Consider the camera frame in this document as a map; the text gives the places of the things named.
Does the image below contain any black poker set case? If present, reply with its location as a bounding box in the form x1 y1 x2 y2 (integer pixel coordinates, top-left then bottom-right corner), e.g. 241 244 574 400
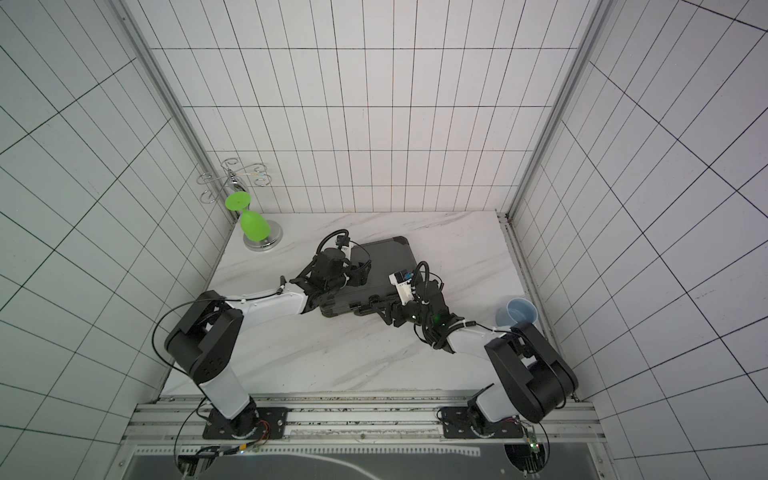
319 236 417 318

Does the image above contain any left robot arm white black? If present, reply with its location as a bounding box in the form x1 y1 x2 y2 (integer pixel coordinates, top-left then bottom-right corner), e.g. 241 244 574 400
164 245 371 439

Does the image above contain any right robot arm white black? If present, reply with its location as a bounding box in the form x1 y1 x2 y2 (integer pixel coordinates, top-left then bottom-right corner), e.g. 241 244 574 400
357 281 579 429

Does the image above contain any green plastic wine glass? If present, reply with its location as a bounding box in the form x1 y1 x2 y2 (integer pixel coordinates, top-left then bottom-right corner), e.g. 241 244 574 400
225 191 271 242

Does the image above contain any light blue ceramic mug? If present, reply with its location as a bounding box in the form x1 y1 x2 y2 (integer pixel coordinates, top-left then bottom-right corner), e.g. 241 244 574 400
495 297 539 327

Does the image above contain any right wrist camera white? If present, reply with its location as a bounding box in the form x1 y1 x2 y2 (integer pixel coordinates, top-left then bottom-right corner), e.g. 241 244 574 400
389 270 414 306

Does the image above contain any chrome wire glass rack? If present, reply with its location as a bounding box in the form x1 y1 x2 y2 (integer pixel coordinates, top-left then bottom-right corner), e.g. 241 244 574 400
196 157 283 253

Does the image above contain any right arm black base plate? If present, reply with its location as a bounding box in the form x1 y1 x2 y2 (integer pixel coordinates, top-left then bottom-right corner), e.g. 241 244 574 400
436 406 524 440

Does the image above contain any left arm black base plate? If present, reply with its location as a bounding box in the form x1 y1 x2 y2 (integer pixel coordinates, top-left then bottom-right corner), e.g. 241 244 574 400
202 407 289 441

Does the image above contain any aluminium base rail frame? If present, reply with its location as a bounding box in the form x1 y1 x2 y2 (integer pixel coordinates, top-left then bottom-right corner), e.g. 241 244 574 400
122 392 604 448

